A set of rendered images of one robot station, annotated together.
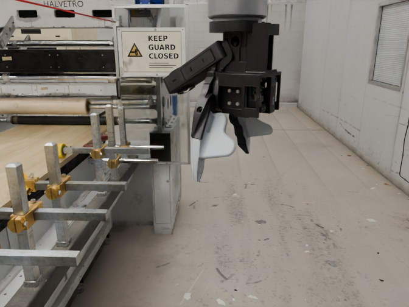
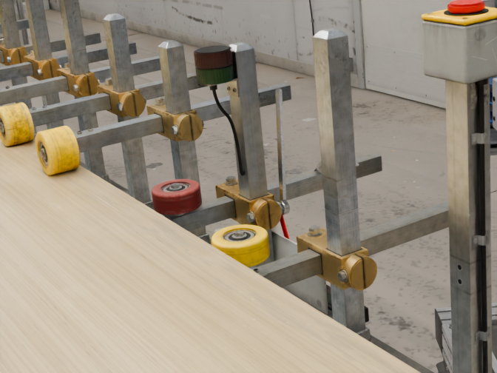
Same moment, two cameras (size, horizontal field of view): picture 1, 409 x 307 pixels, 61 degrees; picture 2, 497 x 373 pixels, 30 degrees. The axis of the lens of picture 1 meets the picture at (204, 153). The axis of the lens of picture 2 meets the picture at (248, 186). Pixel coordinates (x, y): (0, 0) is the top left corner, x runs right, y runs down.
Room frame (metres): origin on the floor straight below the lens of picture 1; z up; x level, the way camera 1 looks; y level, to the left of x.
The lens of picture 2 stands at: (-1.21, 1.40, 1.41)
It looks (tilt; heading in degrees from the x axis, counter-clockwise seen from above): 20 degrees down; 329
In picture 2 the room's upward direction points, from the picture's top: 6 degrees counter-clockwise
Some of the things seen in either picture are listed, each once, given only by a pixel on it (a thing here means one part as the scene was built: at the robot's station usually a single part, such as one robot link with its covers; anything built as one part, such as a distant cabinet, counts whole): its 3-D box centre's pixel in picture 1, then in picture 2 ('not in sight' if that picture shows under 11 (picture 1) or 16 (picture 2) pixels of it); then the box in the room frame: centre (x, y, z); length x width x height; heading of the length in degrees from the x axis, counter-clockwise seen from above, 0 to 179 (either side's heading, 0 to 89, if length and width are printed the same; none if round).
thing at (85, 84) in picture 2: not in sight; (78, 81); (0.80, 0.60, 0.95); 0.13 x 0.06 x 0.05; 178
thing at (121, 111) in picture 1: (123, 142); not in sight; (2.28, 0.55, 0.87); 0.03 x 0.03 x 0.48; 88
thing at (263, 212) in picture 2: not in sight; (246, 205); (0.05, 0.63, 0.85); 0.13 x 0.06 x 0.05; 178
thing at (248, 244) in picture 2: not in sight; (242, 269); (-0.18, 0.79, 0.85); 0.08 x 0.08 x 0.11
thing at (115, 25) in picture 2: not in sight; (129, 127); (0.53, 0.61, 0.89); 0.03 x 0.03 x 0.48; 88
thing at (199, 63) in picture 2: not in sight; (213, 57); (0.03, 0.68, 1.11); 0.06 x 0.06 x 0.02
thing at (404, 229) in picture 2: not in sight; (355, 248); (-0.18, 0.59, 0.83); 0.43 x 0.03 x 0.04; 88
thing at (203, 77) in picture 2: not in sight; (214, 72); (0.03, 0.68, 1.09); 0.06 x 0.06 x 0.02
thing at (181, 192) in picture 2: not in sight; (179, 216); (0.07, 0.75, 0.85); 0.08 x 0.08 x 0.11
